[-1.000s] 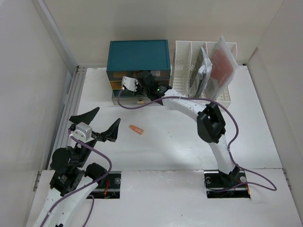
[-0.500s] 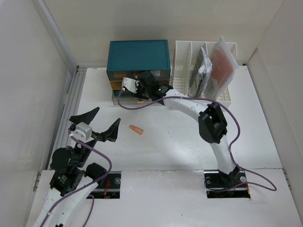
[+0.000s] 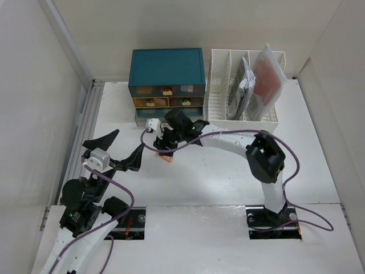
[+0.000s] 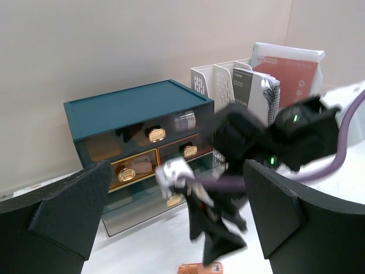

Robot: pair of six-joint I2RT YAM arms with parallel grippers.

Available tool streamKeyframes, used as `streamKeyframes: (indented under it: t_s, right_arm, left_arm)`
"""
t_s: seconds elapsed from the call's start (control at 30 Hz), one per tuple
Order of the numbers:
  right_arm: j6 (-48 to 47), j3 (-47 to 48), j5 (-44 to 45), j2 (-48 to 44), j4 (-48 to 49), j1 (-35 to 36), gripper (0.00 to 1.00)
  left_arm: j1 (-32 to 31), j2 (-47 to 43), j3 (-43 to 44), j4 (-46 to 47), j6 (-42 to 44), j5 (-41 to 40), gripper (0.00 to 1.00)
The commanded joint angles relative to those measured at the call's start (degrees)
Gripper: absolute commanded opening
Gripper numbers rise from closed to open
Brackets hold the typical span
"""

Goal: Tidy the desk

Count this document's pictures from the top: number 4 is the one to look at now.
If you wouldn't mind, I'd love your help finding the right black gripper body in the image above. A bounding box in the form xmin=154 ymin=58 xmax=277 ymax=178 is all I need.
xmin=182 ymin=172 xmax=248 ymax=243

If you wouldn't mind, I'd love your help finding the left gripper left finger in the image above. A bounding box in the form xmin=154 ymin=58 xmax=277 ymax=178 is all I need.
xmin=1 ymin=160 xmax=112 ymax=273

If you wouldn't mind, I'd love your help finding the yellow drawer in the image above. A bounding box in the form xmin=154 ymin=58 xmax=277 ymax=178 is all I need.
xmin=109 ymin=149 xmax=160 ymax=192

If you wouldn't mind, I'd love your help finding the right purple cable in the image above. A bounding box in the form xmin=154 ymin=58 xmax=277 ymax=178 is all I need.
xmin=176 ymin=88 xmax=365 ymax=192

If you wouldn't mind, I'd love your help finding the orange drawer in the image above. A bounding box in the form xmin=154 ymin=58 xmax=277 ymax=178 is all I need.
xmin=157 ymin=134 xmax=213 ymax=164

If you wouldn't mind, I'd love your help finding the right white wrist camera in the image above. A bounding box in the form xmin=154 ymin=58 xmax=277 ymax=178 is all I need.
xmin=155 ymin=158 xmax=214 ymax=208

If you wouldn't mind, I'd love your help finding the white four-slot file rack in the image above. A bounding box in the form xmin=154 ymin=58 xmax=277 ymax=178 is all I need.
xmin=190 ymin=58 xmax=326 ymax=172

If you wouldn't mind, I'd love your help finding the orange highlighter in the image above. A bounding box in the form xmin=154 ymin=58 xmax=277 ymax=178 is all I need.
xmin=177 ymin=262 xmax=224 ymax=274

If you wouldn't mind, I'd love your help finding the clear zip pouch red card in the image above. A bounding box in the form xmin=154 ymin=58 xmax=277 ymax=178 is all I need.
xmin=250 ymin=42 xmax=325 ymax=109

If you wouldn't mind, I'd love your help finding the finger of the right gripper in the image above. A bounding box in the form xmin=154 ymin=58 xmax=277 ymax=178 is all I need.
xmin=202 ymin=225 xmax=247 ymax=265

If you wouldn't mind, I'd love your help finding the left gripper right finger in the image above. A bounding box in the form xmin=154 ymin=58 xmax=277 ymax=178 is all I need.
xmin=244 ymin=160 xmax=364 ymax=274

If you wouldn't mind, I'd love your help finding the teal desktop drawer cabinet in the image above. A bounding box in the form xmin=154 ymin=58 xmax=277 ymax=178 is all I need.
xmin=63 ymin=79 xmax=226 ymax=237

